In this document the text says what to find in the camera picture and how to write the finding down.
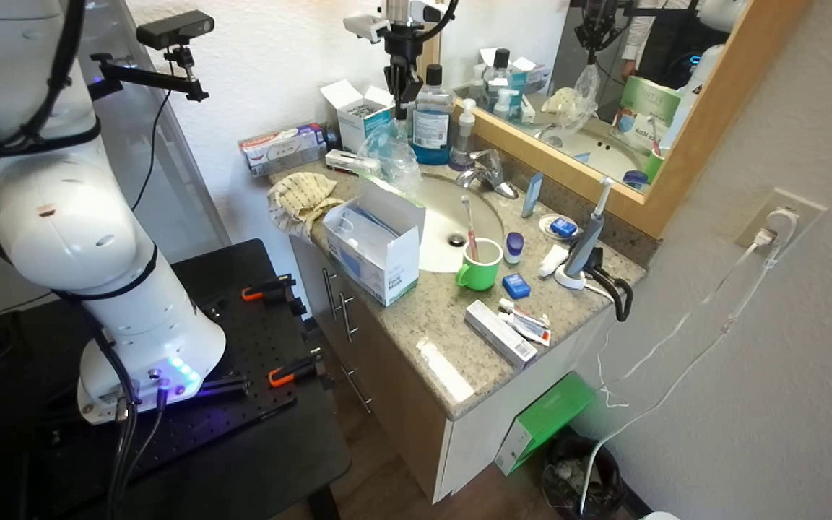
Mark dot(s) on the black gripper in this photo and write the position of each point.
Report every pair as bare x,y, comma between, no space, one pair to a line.
407,48

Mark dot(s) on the clear plastic bag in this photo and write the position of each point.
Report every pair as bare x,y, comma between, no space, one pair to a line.
391,155

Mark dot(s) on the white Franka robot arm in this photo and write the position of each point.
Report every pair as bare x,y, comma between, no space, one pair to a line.
80,221

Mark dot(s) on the red white flat box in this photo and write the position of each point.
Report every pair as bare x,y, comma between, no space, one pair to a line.
281,149

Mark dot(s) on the white oval sink basin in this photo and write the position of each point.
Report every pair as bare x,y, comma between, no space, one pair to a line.
454,226

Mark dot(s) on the white green face mask box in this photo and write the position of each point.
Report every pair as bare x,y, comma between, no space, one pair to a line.
376,260

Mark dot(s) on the blue floss box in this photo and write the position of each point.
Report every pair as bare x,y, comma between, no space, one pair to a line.
515,285

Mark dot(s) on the long white toothpaste box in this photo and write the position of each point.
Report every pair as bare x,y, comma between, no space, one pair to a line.
501,334

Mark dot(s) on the green cardboard box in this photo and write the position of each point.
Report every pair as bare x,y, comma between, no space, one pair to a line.
550,413

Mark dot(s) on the blue mouthwash bottle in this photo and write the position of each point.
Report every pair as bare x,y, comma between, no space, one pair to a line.
431,120

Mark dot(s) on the open white blue carton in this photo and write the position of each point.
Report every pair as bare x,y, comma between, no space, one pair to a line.
361,112

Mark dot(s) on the small clear soap bottle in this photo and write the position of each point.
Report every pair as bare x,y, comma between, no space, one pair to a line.
465,135

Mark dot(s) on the small white package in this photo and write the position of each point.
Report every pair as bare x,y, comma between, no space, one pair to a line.
349,164

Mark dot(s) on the chrome faucet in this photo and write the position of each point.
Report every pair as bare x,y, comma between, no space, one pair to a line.
488,174

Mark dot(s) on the toothbrush in mug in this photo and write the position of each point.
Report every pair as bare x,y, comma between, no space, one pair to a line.
469,226

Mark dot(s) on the yellowish rubber glove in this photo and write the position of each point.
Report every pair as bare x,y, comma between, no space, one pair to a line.
301,204

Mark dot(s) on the small blue tube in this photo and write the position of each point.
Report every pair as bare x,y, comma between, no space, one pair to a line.
534,194

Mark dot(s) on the blue white oval case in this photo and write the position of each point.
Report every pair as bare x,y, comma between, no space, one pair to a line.
515,247

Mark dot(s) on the green mug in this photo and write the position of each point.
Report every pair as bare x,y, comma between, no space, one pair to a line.
480,270

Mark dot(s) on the small jar with blue lid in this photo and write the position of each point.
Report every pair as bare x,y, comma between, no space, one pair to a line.
564,230

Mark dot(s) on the blue electric toothbrush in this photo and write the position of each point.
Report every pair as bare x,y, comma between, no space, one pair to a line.
586,242

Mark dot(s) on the orange black clamp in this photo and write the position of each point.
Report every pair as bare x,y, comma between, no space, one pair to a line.
267,289
290,370

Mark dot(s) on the red white toothpaste tube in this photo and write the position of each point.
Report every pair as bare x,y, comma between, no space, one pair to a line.
531,321

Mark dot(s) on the white paper strip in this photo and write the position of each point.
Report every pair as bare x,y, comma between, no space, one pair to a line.
446,370

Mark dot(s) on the wood vanity cabinet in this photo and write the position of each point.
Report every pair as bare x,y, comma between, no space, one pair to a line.
389,405

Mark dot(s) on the black robot table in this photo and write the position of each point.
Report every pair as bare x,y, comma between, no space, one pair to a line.
262,434

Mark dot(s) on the white charger plug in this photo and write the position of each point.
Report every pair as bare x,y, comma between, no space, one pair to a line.
779,224

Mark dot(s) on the black trash bin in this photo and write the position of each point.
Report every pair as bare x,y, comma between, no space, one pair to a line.
580,481

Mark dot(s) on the black camera on stand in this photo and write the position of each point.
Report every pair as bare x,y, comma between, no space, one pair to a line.
174,29

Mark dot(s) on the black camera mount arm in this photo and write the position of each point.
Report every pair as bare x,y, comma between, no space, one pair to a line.
145,77

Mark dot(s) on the wood framed wall mirror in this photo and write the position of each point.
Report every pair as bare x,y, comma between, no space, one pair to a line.
714,145

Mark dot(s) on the white wall outlet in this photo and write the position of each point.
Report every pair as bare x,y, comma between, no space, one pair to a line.
781,221

